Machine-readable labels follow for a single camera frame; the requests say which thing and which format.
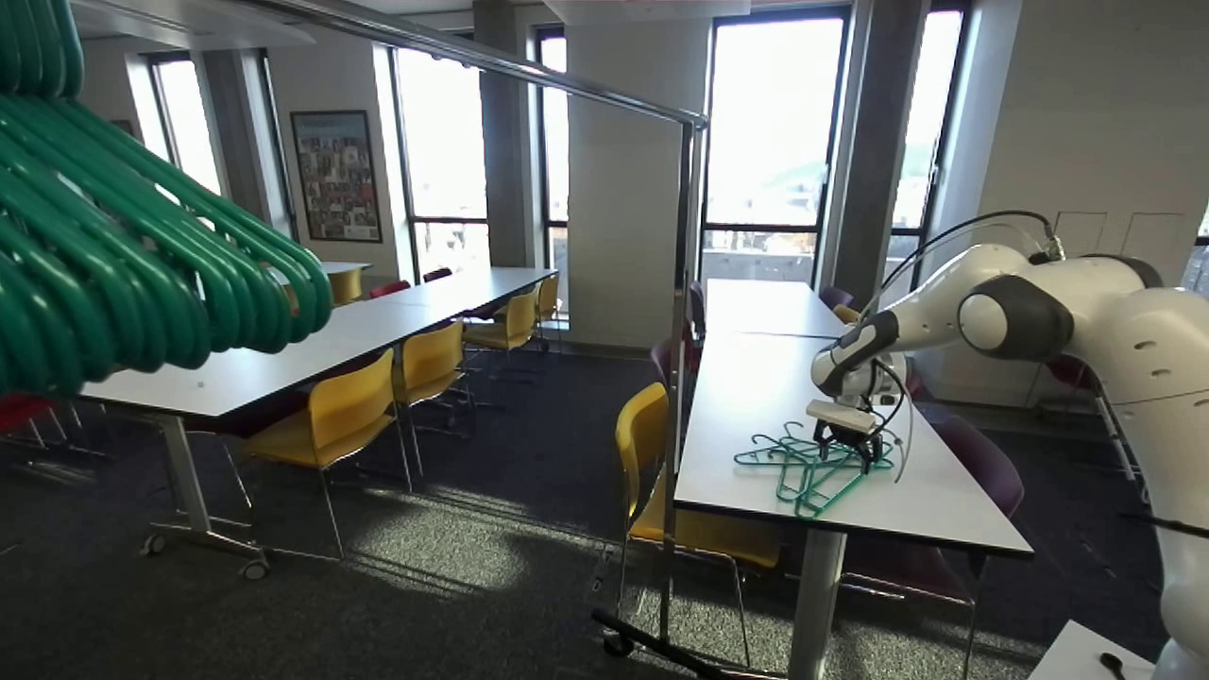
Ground yellow chair near table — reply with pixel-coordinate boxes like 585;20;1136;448
611;383;781;632

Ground metal clothes rail rack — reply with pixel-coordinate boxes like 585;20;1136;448
239;0;709;658

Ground framed wall picture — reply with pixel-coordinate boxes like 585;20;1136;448
291;111;380;243

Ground white long table row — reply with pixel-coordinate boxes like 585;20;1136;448
79;268;548;556

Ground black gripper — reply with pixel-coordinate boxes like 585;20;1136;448
813;420;881;464

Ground green hangers pile on table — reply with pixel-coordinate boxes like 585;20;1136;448
733;420;895;517

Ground white front table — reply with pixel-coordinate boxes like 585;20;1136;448
671;278;1031;680

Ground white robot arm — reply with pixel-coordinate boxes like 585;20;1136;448
813;243;1209;680

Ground maroon chair near table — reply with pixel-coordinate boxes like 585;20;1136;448
841;403;1029;642

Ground green hangers on rail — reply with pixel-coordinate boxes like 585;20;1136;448
0;0;333;396

